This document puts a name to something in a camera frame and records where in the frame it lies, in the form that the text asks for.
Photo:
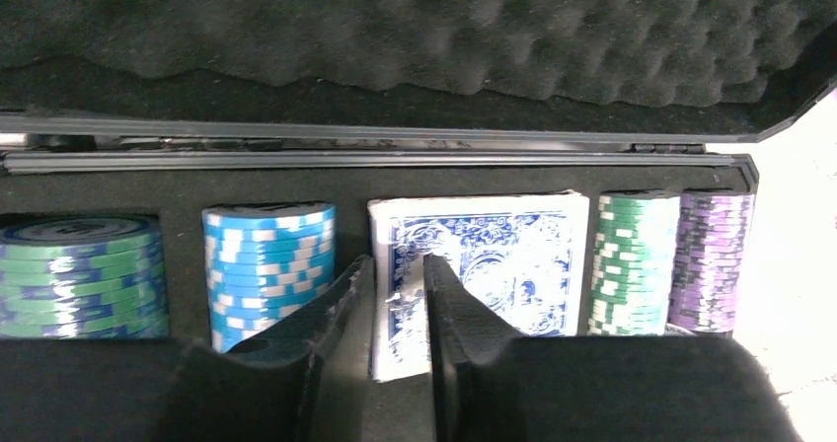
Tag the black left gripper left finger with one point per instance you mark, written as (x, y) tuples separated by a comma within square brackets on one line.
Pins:
[(264, 389)]

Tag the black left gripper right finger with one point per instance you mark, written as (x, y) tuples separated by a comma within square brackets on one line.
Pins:
[(493, 383)]

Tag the blue playing card deck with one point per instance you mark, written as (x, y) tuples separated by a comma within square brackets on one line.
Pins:
[(521, 255)]

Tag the black poker set case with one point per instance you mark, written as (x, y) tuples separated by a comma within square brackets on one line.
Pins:
[(166, 106)]

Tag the green blue chip stack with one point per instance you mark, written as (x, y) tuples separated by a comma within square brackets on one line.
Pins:
[(84, 277)]

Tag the green white chip stack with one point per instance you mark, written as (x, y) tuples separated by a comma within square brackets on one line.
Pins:
[(632, 262)]

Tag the light blue chip stack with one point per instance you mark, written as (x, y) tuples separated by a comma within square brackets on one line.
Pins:
[(263, 263)]

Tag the purple chip stack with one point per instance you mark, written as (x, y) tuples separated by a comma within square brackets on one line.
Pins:
[(711, 239)]

